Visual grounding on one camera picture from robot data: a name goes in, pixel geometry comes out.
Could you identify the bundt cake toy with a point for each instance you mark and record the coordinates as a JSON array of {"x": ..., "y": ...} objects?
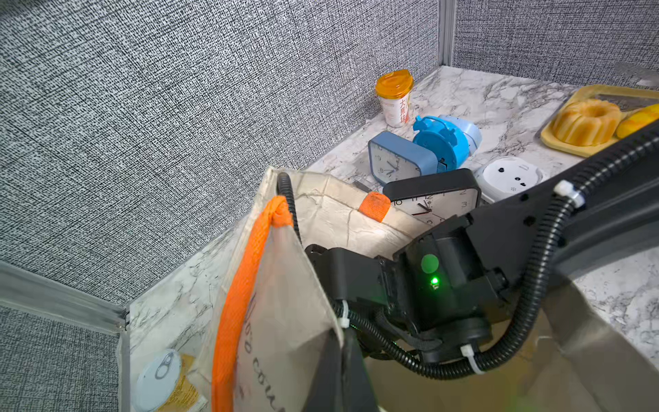
[{"x": 586, "y": 123}]

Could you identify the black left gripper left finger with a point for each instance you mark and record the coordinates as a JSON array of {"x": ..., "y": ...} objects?
[{"x": 326, "y": 391}]

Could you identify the light blue round alarm clock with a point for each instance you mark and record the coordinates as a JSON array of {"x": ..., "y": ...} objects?
[{"x": 469, "y": 129}]

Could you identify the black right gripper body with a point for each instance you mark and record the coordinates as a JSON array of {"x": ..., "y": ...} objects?
[{"x": 374, "y": 287}]

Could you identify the white round alarm clock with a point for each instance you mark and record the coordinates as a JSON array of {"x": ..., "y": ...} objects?
[{"x": 506, "y": 177}]

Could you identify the beige canvas tote bag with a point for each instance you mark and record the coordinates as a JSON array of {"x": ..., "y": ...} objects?
[{"x": 275, "y": 316}]

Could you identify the black square alarm clock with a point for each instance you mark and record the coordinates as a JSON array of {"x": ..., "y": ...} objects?
[{"x": 435, "y": 198}]

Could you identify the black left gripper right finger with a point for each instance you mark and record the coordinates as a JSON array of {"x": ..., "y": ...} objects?
[{"x": 357, "y": 392}]

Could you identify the yellow bread loaf toy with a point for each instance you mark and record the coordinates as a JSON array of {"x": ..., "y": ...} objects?
[{"x": 637, "y": 121}]

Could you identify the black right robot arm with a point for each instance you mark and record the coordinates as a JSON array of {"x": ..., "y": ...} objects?
[{"x": 463, "y": 297}]

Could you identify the blue-grey rectangular alarm clock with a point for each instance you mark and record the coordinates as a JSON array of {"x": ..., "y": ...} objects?
[{"x": 393, "y": 158}]

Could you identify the cup with orange lid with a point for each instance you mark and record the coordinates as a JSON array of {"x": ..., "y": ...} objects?
[{"x": 393, "y": 90}]

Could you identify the blue round whale alarm clock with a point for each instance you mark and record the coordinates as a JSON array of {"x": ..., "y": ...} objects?
[{"x": 444, "y": 139}]

